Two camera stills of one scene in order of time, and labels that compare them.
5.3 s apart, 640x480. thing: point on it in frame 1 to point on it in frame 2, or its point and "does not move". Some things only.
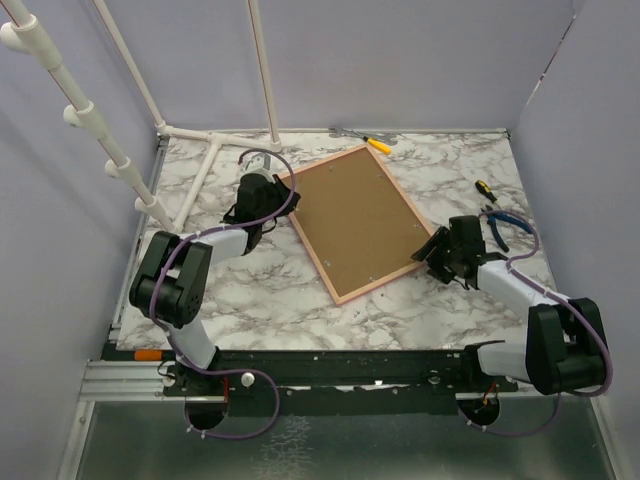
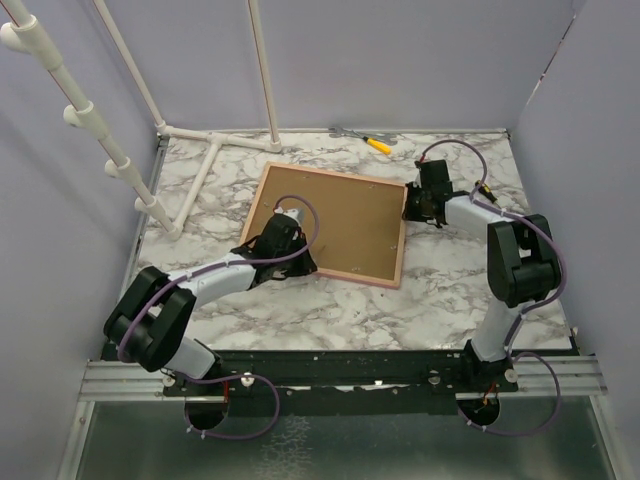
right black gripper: [437, 270] to [408, 213]
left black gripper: [279, 189] to [305, 266]
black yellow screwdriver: [485, 189] does not move
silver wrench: [384, 136] does not move
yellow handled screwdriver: [377, 144] does not move
